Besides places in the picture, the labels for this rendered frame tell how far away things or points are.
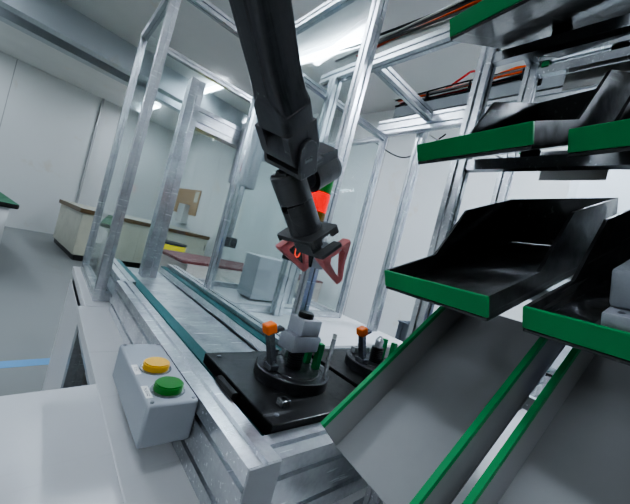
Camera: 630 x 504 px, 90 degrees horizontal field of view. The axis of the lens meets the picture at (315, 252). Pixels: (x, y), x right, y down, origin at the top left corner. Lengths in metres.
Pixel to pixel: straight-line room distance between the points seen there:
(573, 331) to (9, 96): 10.05
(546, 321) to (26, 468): 0.60
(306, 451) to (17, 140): 9.75
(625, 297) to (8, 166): 9.95
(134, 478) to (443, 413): 0.40
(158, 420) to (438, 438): 0.35
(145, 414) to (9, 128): 9.61
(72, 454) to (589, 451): 0.60
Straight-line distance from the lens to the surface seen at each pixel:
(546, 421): 0.42
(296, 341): 0.58
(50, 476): 0.57
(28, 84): 10.14
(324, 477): 0.53
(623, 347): 0.31
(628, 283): 0.31
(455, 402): 0.43
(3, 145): 9.95
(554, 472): 0.41
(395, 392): 0.45
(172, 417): 0.52
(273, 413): 0.51
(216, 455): 0.49
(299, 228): 0.52
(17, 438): 0.64
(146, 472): 0.57
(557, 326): 0.32
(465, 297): 0.33
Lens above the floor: 1.21
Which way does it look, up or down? level
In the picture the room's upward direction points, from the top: 15 degrees clockwise
